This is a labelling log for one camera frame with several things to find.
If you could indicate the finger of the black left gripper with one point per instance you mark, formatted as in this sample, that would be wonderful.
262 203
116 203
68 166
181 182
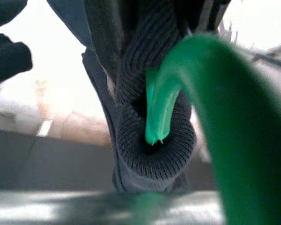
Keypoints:
4 11
9 61

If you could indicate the black fonemax T-shirt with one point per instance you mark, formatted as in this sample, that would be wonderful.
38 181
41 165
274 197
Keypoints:
154 58

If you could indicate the green plastic hanger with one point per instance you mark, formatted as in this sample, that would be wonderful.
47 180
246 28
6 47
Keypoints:
236 117

